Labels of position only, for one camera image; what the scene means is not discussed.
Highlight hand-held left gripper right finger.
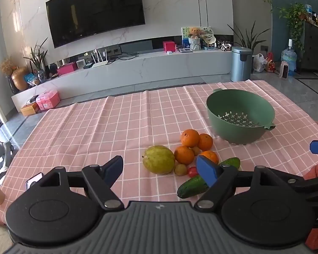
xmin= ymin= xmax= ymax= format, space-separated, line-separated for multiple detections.
xmin=194 ymin=155 xmax=295 ymax=209

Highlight copper round vase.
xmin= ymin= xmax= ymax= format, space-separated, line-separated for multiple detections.
xmin=11 ymin=67 xmax=30 ymax=92

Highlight pink checked tablecloth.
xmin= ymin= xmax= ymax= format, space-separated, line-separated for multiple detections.
xmin=0 ymin=79 xmax=318 ymax=225

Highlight magenta flat box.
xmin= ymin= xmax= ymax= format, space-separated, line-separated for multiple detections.
xmin=57 ymin=63 xmax=77 ymax=76

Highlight green potted plant in glass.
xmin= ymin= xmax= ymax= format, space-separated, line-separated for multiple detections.
xmin=24 ymin=37 xmax=49 ymax=83

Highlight blue snack packet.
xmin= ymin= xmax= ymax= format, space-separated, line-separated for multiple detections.
xmin=25 ymin=73 xmax=40 ymax=87

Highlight white router with antennas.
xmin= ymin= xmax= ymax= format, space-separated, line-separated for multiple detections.
xmin=91 ymin=50 xmax=109 ymax=68

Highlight smartphone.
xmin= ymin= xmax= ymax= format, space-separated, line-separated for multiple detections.
xmin=26 ymin=173 xmax=43 ymax=190

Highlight trailing green pothos plant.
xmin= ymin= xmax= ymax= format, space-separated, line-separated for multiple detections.
xmin=237 ymin=0 xmax=312 ymax=51

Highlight green colander bowl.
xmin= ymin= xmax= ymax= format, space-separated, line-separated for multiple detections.
xmin=206 ymin=88 xmax=276 ymax=145

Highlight white printed hat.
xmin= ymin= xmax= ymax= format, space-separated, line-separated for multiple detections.
xmin=202 ymin=30 xmax=217 ymax=46

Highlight black wall television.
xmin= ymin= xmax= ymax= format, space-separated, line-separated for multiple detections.
xmin=46 ymin=0 xmax=146 ymax=48

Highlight orange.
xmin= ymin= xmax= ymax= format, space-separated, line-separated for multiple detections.
xmin=174 ymin=145 xmax=195 ymax=165
xmin=181 ymin=129 xmax=200 ymax=148
xmin=200 ymin=150 xmax=219 ymax=164
xmin=197 ymin=134 xmax=214 ymax=151

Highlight pink plastic storage box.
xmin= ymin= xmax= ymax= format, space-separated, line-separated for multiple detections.
xmin=36 ymin=90 xmax=61 ymax=111

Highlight long-leaf potted plant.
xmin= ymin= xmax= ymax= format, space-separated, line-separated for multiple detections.
xmin=226 ymin=21 xmax=271 ymax=52

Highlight green cucumber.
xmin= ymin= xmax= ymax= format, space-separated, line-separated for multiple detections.
xmin=177 ymin=157 xmax=241 ymax=199

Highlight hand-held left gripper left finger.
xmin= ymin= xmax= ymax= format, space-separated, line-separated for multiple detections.
xmin=26 ymin=156 xmax=125 ymax=209

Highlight small pink white heater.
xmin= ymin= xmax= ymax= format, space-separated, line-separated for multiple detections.
xmin=279 ymin=61 xmax=289 ymax=79

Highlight dried yellow flowers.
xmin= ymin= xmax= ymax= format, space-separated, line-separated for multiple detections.
xmin=0 ymin=58 xmax=18 ymax=76

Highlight grey office chair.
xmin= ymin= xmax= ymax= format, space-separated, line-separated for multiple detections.
xmin=0 ymin=120 xmax=15 ymax=178

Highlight yellow-green pomelo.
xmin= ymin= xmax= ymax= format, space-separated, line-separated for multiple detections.
xmin=142 ymin=145 xmax=175 ymax=175

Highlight white plastic bag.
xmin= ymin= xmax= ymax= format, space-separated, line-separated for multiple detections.
xmin=252 ymin=54 xmax=267 ymax=73

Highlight black cables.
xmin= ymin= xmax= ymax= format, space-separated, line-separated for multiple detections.
xmin=108 ymin=52 xmax=140 ymax=63

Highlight dark grey drawer cabinet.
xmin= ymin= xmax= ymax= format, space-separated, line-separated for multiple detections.
xmin=301 ymin=22 xmax=318 ymax=79

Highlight grey-blue pedal trash can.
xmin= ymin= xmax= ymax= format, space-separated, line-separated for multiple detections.
xmin=230 ymin=46 xmax=253 ymax=82

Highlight orange cardboard box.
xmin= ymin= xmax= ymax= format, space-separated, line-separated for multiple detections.
xmin=20 ymin=102 xmax=40 ymax=116

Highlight bottles and jars on cabinet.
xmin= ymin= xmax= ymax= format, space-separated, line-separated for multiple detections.
xmin=304 ymin=4 xmax=318 ymax=30

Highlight blue water jug with pump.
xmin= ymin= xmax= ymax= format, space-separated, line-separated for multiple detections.
xmin=281 ymin=39 xmax=297 ymax=76

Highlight white marble media console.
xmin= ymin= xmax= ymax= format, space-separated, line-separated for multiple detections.
xmin=11 ymin=48 xmax=234 ymax=113

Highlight red gift bag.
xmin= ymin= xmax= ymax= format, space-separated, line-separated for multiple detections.
xmin=265 ymin=52 xmax=278 ymax=72

